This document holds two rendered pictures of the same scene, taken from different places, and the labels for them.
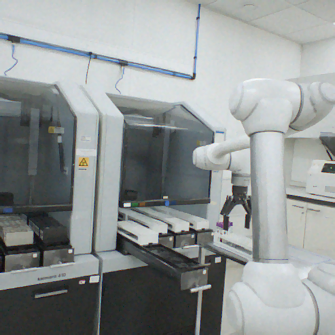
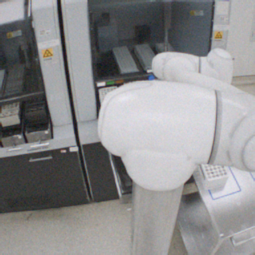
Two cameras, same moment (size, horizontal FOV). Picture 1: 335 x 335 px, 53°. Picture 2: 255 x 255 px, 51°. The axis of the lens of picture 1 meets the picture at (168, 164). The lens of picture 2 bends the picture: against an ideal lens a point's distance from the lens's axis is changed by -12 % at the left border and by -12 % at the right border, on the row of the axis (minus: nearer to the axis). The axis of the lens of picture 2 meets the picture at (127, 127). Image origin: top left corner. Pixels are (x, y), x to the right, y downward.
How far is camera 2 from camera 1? 0.94 m
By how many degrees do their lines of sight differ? 45
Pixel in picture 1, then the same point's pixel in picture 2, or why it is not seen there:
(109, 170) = (77, 54)
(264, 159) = (138, 214)
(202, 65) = not seen: outside the picture
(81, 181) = (48, 70)
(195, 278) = not seen: hidden behind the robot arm
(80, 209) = (53, 92)
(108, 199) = (81, 80)
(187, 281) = (127, 199)
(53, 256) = (34, 137)
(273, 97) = (154, 149)
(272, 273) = not seen: outside the picture
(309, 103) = (225, 158)
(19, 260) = (10, 140)
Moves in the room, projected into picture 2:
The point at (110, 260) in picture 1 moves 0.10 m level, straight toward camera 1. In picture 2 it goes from (85, 135) to (79, 149)
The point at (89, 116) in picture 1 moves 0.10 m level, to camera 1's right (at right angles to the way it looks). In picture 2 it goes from (46, 10) to (64, 10)
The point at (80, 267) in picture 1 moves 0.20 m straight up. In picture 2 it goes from (59, 142) to (52, 112)
